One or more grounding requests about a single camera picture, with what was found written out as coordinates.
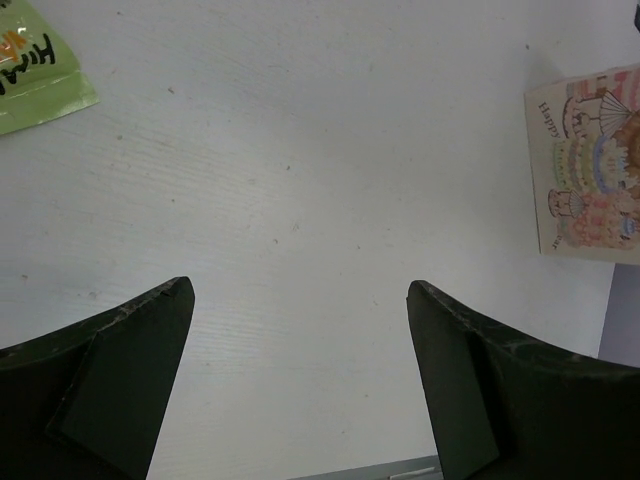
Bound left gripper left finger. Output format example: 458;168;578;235
1;277;195;479

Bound green triangular snack packet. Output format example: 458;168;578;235
1;1;99;135

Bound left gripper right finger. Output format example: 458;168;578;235
407;281;639;479

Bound aluminium table frame rail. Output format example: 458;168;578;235
299;455;444;480

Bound beige paper bag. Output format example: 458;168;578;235
524;65;639;265

